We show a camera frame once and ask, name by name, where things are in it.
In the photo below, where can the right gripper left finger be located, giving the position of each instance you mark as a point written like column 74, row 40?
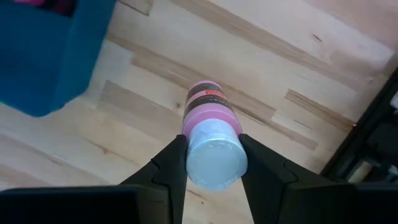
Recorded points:
column 109, row 205

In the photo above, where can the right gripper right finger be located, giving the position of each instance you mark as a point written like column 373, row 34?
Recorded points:
column 311, row 205

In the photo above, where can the small pink paint bottle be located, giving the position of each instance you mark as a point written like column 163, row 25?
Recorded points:
column 214, row 149

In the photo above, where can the blue plastic bin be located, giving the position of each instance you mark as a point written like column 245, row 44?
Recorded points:
column 46, row 56

